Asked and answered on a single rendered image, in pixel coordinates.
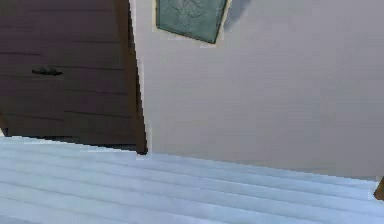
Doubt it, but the dark brown wooden room door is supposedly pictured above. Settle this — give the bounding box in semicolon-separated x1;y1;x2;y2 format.
0;0;149;156

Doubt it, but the brown wooden furniture corner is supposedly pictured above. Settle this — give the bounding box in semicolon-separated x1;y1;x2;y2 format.
373;176;384;202

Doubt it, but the green framed wall picture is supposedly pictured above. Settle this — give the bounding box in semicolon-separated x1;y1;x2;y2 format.
155;0;229;45

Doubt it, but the black door handle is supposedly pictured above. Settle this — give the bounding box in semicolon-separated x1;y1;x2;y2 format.
31;67;64;77

